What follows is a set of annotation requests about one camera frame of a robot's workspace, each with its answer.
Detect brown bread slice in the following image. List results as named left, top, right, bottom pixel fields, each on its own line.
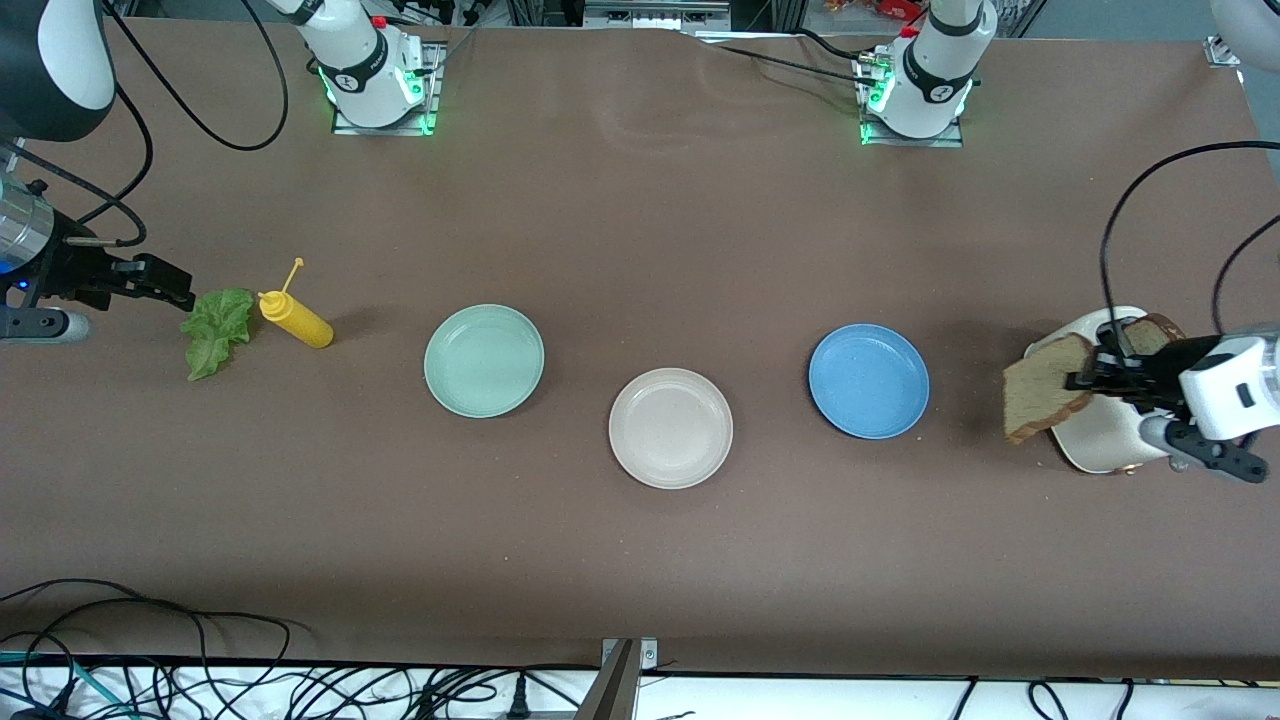
left=1120, top=312, right=1188, bottom=357
left=1002, top=332, right=1099, bottom=447

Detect green lettuce leaf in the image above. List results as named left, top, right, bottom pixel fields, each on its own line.
left=180, top=288, right=256, bottom=382

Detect yellow mustard squeeze bottle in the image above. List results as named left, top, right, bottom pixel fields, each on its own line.
left=257, top=258, right=335, bottom=350

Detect blue round plate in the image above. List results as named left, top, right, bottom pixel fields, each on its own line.
left=808, top=322, right=931, bottom=441

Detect green round plate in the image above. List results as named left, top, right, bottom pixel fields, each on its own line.
left=423, top=303, right=546, bottom=419

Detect beige round plate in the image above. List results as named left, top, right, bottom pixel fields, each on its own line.
left=608, top=367, right=734, bottom=491

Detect cream white toaster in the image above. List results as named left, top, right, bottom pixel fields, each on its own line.
left=1024, top=305, right=1201, bottom=476

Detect red packaged items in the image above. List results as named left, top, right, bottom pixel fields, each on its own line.
left=825, top=0, right=926, bottom=21

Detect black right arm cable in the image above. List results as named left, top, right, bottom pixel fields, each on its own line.
left=0, top=0, right=291, bottom=246

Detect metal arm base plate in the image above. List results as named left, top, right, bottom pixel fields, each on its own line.
left=330, top=40, right=442, bottom=137
left=853, top=55, right=967, bottom=149

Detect black looped cable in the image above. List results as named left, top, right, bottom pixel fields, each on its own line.
left=0, top=578, right=293, bottom=666

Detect teal cable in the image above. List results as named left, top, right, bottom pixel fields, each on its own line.
left=0, top=650, right=136, bottom=719

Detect black base power cable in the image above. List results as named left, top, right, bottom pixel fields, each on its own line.
left=683, top=28, right=881, bottom=89

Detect aluminium frame structure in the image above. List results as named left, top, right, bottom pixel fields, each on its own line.
left=505, top=0, right=801, bottom=31

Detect metal table edge bracket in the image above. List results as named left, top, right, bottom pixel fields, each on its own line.
left=600, top=637, right=659, bottom=720

